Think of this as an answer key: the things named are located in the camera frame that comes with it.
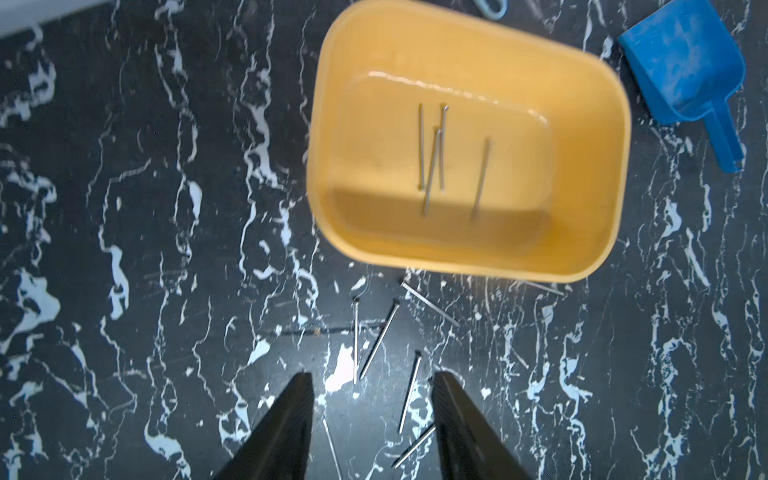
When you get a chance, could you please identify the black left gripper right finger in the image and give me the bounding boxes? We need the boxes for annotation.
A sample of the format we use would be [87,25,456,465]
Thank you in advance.
[432,371,530,479]

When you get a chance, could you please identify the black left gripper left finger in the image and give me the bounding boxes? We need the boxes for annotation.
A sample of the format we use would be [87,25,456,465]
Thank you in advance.
[216,372,315,479]

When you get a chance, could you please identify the steel nail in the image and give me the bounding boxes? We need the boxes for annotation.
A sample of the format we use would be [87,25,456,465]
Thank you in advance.
[392,424,436,468]
[438,104,449,191]
[471,137,492,220]
[321,415,344,480]
[400,281,460,327]
[398,350,422,434]
[516,280,565,296]
[352,297,360,385]
[422,129,442,216]
[358,299,400,380]

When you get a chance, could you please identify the yellow plastic storage box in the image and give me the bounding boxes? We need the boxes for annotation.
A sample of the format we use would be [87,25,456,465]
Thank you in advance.
[307,1,631,283]

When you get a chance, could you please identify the steel nail on table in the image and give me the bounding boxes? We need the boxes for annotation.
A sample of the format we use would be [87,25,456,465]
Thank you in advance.
[392,424,436,468]
[358,299,400,380]
[400,281,460,327]
[352,297,360,385]
[398,350,422,434]
[516,280,565,296]
[321,415,344,480]

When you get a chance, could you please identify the light blue hand brush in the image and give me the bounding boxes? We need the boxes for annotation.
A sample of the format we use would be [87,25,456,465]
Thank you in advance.
[473,0,508,21]

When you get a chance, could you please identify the blue plastic scoop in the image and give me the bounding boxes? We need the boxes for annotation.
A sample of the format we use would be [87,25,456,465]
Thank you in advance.
[619,0,746,173]

